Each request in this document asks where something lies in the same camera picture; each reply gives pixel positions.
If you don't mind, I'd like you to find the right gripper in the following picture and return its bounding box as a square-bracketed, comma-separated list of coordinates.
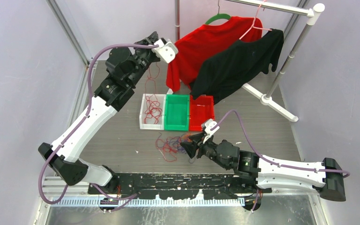
[180, 131, 231, 170]

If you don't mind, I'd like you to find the cable pile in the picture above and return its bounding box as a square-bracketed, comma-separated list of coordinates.
[154, 133, 196, 165]

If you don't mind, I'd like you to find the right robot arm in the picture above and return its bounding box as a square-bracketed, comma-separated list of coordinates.
[181, 133, 346, 202]

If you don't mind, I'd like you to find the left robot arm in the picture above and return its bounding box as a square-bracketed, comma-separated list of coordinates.
[38, 32, 178, 194]

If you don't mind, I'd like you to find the green plastic bin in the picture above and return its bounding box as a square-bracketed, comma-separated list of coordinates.
[164, 94, 190, 131]

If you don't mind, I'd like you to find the red plastic bin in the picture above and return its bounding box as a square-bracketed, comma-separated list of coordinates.
[189, 96, 215, 132]

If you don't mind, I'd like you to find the red t-shirt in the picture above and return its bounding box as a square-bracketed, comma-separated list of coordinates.
[166, 16, 263, 92]

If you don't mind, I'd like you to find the white plastic bin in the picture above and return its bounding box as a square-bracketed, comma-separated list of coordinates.
[139, 94, 166, 130]

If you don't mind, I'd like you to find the green clothes hanger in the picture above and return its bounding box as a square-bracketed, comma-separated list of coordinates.
[204, 0, 231, 25]

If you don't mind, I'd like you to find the black t-shirt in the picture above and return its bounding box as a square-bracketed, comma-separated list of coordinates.
[190, 29, 284, 104]

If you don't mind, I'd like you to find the pink clothes hanger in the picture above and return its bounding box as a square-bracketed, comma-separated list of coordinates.
[239, 0, 272, 40]

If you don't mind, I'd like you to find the white clothes rack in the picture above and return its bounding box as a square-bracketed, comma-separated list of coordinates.
[167, 0, 326, 123]

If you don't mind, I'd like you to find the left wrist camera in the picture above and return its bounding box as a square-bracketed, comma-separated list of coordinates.
[152, 38, 179, 64]

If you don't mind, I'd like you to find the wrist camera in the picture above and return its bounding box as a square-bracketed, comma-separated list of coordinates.
[152, 38, 179, 64]
[201, 119, 220, 143]

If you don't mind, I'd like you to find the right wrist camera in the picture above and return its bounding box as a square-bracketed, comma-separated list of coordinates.
[201, 119, 220, 143]

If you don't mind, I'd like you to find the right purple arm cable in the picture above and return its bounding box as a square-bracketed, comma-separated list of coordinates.
[211, 109, 352, 179]

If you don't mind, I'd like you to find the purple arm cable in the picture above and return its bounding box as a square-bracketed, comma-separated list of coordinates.
[211, 109, 352, 179]
[38, 43, 160, 206]

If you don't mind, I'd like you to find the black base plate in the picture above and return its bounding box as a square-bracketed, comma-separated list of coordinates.
[88, 173, 258, 200]

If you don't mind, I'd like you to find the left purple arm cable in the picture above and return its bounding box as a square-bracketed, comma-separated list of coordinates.
[38, 43, 160, 206]

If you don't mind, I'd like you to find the white cable duct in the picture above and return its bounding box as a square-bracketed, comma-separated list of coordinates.
[53, 195, 245, 207]

